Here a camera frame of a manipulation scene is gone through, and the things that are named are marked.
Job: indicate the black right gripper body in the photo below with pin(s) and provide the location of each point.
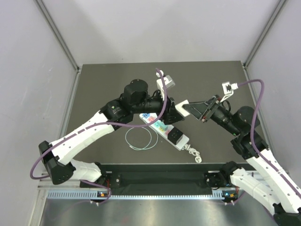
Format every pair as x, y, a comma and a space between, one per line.
214, 103

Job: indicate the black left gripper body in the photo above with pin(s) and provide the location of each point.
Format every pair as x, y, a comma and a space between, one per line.
166, 117

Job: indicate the white cube charger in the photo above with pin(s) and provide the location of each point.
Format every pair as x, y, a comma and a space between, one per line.
180, 109

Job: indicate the teal plug adapter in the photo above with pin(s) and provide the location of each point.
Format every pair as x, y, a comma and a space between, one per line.
161, 125

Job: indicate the white multicolour power strip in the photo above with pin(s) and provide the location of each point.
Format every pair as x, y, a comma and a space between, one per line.
150, 117

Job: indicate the black power plug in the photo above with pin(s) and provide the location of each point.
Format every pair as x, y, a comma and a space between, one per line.
175, 135

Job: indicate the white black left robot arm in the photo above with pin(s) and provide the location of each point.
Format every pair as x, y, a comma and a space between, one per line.
58, 156

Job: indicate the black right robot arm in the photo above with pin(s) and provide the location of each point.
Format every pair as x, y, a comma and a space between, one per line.
279, 194

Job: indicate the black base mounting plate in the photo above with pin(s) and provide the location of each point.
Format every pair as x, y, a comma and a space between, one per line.
160, 178

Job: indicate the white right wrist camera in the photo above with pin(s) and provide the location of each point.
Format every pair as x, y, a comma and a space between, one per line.
228, 90

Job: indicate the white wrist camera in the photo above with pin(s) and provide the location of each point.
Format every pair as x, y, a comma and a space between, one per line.
228, 90
168, 81

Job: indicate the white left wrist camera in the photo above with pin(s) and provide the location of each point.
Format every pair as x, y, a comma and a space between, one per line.
168, 81

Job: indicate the grey slotted cable duct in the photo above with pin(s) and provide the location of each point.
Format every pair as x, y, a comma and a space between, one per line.
102, 194

